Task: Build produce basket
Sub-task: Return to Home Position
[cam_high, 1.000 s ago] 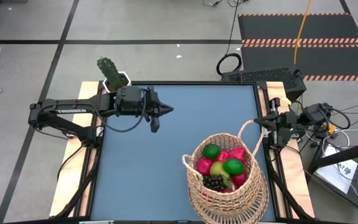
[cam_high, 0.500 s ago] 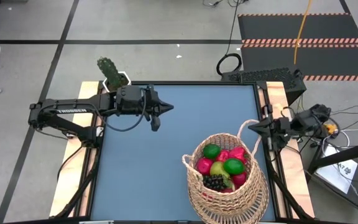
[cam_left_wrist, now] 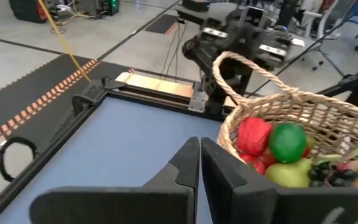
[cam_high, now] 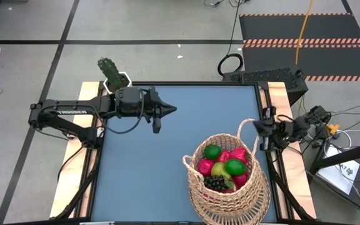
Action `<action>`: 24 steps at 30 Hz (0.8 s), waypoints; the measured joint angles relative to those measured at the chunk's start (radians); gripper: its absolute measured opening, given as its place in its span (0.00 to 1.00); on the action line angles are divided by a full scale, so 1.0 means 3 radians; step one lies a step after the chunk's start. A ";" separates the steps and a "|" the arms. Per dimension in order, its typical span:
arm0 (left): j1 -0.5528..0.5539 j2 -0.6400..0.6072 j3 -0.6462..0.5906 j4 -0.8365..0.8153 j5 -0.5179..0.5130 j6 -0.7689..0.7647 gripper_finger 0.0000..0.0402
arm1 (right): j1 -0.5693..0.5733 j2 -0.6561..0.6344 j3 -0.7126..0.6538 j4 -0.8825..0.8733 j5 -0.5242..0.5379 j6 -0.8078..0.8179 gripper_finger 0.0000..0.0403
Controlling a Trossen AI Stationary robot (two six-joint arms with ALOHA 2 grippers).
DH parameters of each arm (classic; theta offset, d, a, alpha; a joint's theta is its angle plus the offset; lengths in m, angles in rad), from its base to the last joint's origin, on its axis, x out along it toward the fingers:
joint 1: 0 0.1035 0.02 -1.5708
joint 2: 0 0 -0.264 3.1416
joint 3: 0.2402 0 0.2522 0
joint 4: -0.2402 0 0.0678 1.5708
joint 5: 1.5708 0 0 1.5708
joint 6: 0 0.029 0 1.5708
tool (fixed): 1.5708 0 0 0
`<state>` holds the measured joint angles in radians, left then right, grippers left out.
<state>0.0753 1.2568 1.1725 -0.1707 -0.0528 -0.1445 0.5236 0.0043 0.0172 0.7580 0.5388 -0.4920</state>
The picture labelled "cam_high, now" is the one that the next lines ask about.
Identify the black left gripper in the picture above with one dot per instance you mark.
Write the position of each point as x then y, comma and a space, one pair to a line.
147, 106

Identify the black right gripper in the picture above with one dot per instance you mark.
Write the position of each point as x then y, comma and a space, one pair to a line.
280, 131

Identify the red bell pepper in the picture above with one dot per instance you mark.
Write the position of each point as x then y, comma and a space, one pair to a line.
240, 153

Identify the green lime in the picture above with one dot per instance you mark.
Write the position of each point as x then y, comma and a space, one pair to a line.
212, 152
235, 167

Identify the yellow-green pear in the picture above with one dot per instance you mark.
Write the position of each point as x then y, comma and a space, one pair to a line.
218, 169

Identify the red round fruit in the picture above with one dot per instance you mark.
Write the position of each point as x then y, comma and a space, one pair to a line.
205, 167

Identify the dark grape bunch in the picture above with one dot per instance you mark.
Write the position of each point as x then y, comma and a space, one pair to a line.
216, 183

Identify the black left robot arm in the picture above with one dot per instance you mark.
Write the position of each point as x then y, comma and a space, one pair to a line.
73, 111

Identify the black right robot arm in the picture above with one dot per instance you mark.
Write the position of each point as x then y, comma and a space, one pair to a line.
311, 122

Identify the wooden side board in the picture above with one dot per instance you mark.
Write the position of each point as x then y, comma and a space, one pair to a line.
295, 175
70, 175

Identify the green cactus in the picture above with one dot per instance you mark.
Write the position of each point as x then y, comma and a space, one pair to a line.
111, 73

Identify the black stand beam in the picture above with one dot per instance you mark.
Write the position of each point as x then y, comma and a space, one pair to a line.
345, 156

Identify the white paper sheet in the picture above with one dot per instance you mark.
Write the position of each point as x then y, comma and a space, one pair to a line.
342, 178

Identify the black hazard-striped floor mat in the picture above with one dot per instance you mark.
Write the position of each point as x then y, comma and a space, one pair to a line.
323, 28

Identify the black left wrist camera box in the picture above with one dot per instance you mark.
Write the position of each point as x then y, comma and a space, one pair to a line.
128, 101

